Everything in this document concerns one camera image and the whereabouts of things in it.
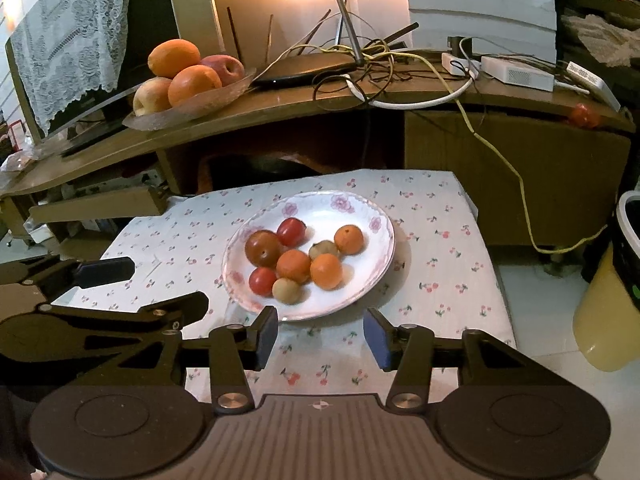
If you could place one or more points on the cherry print tablecloth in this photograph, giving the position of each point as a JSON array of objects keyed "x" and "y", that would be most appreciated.
[{"x": 440, "y": 280}]

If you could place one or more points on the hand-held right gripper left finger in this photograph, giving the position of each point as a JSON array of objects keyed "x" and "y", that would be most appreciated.
[{"x": 267, "y": 334}]

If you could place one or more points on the red apple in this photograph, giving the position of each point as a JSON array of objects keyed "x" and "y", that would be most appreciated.
[{"x": 227, "y": 67}]

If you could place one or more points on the dark red tomato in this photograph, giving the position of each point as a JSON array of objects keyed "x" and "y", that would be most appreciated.
[{"x": 262, "y": 247}]

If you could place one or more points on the pale apple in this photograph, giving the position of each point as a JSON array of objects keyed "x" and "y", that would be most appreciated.
[{"x": 150, "y": 96}]

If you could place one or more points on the beige crumpled cloth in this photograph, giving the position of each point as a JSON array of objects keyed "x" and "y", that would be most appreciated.
[{"x": 600, "y": 32}]

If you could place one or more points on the white floral plate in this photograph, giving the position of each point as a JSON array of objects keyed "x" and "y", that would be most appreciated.
[{"x": 360, "y": 280}]

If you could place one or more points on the black router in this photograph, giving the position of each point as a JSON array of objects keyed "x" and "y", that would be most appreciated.
[{"x": 305, "y": 72}]

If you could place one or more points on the curved television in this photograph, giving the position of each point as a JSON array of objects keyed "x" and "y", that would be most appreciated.
[{"x": 145, "y": 20}]

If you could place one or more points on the white adapter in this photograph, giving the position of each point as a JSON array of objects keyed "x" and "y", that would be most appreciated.
[{"x": 457, "y": 65}]

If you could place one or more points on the white power strip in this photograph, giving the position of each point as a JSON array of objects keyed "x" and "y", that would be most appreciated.
[{"x": 592, "y": 82}]

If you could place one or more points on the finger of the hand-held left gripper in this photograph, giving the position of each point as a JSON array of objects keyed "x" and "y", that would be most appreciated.
[
  {"x": 165, "y": 307},
  {"x": 100, "y": 270}
]

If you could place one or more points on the trash bin with black bag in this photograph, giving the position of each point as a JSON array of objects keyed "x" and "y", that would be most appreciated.
[{"x": 630, "y": 250}]

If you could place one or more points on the yellow plastic bag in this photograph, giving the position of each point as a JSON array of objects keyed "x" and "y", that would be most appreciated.
[{"x": 605, "y": 320}]

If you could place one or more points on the small orange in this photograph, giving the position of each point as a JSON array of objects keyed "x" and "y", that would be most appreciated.
[
  {"x": 348, "y": 238},
  {"x": 294, "y": 266},
  {"x": 326, "y": 271}
]

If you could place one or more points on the white box device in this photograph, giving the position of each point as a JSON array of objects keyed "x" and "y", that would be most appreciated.
[{"x": 517, "y": 75}]

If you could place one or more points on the small red object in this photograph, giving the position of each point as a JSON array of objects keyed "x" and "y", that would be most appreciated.
[{"x": 585, "y": 115}]

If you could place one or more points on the large orange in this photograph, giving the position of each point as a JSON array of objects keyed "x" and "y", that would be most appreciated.
[
  {"x": 195, "y": 85},
  {"x": 174, "y": 57}
]

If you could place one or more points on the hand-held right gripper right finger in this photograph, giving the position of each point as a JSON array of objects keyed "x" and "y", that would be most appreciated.
[{"x": 375, "y": 337}]

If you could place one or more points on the white lace cloth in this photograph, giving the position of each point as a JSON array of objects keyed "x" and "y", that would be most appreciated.
[{"x": 70, "y": 35}]

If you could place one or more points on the glass fruit bowl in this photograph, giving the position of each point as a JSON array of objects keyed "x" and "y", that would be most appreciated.
[{"x": 200, "y": 107}]

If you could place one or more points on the tan round fruit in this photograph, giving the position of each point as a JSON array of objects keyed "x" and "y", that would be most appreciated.
[
  {"x": 322, "y": 249},
  {"x": 286, "y": 290}
]

